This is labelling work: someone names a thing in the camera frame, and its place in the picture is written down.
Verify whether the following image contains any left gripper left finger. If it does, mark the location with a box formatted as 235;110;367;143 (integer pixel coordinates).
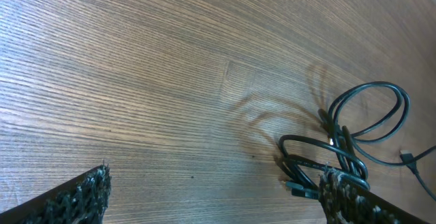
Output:
1;164;111;224

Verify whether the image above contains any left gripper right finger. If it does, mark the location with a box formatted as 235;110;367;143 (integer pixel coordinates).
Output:
318;170;426;224

